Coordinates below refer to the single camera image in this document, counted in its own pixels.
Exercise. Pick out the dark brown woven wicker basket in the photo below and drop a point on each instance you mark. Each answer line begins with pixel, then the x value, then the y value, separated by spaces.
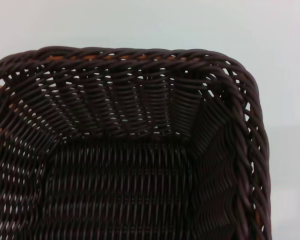
pixel 130 160

